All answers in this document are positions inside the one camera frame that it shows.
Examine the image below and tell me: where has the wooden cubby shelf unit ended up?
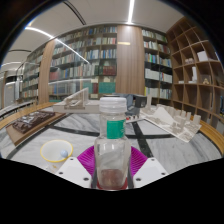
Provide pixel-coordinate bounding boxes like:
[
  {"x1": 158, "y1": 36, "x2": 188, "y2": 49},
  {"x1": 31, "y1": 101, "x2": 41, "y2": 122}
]
[{"x1": 165, "y1": 16, "x2": 224, "y2": 130}]

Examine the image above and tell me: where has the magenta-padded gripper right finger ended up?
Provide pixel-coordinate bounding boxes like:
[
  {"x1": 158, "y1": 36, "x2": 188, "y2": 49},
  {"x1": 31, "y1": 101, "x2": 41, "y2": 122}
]
[{"x1": 128, "y1": 146, "x2": 170, "y2": 189}]

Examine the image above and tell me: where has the white ramp architectural model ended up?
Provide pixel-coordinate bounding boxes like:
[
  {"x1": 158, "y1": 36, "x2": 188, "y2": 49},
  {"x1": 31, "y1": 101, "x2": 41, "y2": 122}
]
[{"x1": 52, "y1": 87, "x2": 101, "y2": 115}]

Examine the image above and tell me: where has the white mug yellow handle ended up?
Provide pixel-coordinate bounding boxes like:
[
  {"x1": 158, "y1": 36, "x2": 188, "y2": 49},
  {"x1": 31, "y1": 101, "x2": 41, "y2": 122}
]
[{"x1": 39, "y1": 139, "x2": 75, "y2": 173}]

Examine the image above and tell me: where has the dark bookshelf with books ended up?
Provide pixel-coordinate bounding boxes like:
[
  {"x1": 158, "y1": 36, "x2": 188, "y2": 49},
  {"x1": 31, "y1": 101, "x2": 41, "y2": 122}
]
[
  {"x1": 141, "y1": 28, "x2": 174, "y2": 103},
  {"x1": 19, "y1": 61, "x2": 43, "y2": 102},
  {"x1": 48, "y1": 25, "x2": 118, "y2": 102}
]

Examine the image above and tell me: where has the white block architectural model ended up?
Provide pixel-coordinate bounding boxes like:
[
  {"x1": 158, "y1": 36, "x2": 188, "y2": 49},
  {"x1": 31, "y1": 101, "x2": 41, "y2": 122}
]
[{"x1": 138, "y1": 96, "x2": 203, "y2": 144}]

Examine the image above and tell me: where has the dark grey architectural model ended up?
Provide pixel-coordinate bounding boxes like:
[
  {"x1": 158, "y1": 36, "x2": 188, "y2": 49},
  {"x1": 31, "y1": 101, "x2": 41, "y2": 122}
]
[{"x1": 123, "y1": 93, "x2": 148, "y2": 118}]

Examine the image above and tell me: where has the clear plastic bottle green label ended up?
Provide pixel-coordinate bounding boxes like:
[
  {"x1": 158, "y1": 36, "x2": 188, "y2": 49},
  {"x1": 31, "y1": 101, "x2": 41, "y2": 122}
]
[{"x1": 94, "y1": 96, "x2": 132, "y2": 191}]

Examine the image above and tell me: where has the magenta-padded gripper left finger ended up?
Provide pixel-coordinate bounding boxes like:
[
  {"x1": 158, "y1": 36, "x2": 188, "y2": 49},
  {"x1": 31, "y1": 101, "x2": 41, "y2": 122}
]
[{"x1": 55, "y1": 145, "x2": 98, "y2": 189}]

